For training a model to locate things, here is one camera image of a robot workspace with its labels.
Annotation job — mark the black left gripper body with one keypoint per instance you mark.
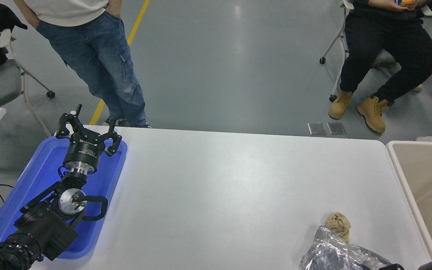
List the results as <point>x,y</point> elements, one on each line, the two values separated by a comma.
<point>83,152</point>

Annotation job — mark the colourful puzzle cube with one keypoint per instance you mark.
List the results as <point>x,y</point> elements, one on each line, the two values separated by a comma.
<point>404,2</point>

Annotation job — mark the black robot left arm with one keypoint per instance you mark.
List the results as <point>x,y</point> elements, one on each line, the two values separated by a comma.
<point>43,225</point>

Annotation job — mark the metal floor plate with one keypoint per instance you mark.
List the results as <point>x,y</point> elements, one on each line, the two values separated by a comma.
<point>336,128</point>
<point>316,128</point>

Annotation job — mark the person's right hand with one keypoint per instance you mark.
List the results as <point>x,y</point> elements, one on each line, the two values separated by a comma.
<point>395,5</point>

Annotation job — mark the person's left hand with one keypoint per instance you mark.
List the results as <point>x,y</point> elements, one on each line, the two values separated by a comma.
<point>419,3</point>

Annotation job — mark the blue plastic tray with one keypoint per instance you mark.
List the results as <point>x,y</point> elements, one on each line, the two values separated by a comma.
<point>32,180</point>

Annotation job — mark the crumpled tan paper ball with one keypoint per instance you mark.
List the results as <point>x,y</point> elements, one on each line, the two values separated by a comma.
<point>338,223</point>

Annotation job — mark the white frame wheeled chair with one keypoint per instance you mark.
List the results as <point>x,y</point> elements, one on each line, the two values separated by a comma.
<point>322,60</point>

